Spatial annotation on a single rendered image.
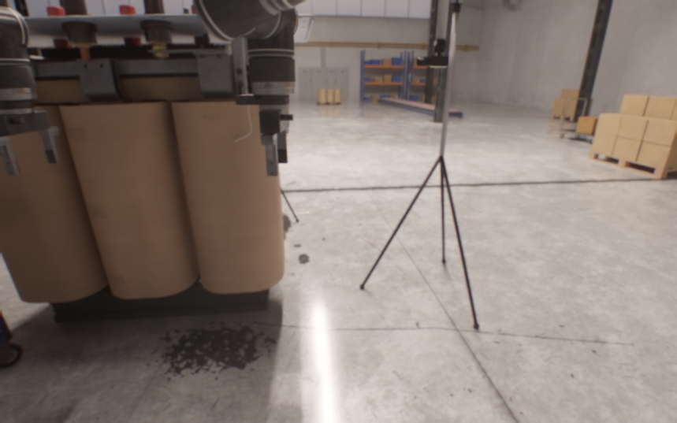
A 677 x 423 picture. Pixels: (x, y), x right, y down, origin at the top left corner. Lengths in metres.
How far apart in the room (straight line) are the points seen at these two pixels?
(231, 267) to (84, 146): 0.77
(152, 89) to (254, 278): 0.92
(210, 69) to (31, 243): 1.08
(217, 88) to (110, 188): 0.60
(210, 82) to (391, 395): 1.41
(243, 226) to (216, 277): 0.30
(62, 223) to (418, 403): 1.66
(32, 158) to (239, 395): 1.25
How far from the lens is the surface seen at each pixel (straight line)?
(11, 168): 1.19
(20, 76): 1.18
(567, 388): 1.75
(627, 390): 1.89
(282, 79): 0.82
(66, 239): 1.86
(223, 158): 1.43
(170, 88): 1.59
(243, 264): 1.60
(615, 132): 6.60
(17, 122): 1.16
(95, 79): 1.59
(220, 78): 1.43
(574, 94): 14.27
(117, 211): 1.65
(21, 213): 1.86
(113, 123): 1.54
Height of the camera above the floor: 1.15
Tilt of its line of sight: 22 degrees down
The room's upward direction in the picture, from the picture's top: straight up
